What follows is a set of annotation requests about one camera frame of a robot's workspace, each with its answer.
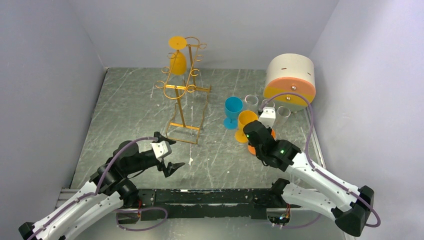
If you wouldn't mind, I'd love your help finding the gold wire glass rack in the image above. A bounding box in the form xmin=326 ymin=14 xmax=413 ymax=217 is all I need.
xmin=154 ymin=36 xmax=212 ymax=144

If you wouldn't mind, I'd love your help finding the blue wine glass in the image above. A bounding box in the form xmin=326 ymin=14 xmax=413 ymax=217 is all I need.
xmin=223 ymin=96 xmax=244 ymax=130

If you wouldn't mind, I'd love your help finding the orange wine glass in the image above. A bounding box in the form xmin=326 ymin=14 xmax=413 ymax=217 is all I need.
xmin=247 ymin=129 xmax=277 ymax=156

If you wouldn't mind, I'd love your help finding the yellow wine glass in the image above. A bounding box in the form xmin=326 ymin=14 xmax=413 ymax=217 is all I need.
xmin=168 ymin=36 xmax=188 ymax=76
xmin=234 ymin=110 xmax=258 ymax=144

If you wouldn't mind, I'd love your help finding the clear wine glass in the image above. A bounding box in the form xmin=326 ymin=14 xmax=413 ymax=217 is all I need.
xmin=274 ymin=106 xmax=291 ymax=128
xmin=243 ymin=94 xmax=259 ymax=113
xmin=262 ymin=99 xmax=275 ymax=108

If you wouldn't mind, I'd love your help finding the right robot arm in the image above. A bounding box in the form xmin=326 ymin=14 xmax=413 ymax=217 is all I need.
xmin=243 ymin=120 xmax=375 ymax=237

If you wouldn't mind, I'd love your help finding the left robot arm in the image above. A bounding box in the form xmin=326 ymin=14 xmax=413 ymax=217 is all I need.
xmin=18 ymin=131 xmax=184 ymax=240

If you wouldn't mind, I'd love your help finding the round beige drawer cabinet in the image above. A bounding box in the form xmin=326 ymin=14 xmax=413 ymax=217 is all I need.
xmin=262 ymin=53 xmax=316 ymax=103

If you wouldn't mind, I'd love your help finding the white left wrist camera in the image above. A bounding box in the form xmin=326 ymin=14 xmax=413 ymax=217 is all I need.
xmin=150 ymin=141 xmax=172 ymax=160

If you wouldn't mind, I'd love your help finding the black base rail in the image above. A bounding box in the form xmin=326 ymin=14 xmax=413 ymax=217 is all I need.
xmin=124 ymin=188 xmax=289 ymax=221

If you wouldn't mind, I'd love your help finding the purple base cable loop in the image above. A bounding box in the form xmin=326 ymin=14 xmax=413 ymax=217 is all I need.
xmin=115 ymin=206 xmax=169 ymax=232

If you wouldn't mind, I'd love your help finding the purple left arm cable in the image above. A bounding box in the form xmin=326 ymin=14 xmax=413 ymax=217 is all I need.
xmin=26 ymin=136 xmax=158 ymax=240

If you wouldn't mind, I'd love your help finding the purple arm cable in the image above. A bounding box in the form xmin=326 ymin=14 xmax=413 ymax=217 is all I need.
xmin=259 ymin=92 xmax=381 ymax=230
xmin=26 ymin=136 xmax=158 ymax=240

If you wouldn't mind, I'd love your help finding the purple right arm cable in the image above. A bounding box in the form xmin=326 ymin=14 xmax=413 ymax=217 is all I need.
xmin=259 ymin=92 xmax=381 ymax=230

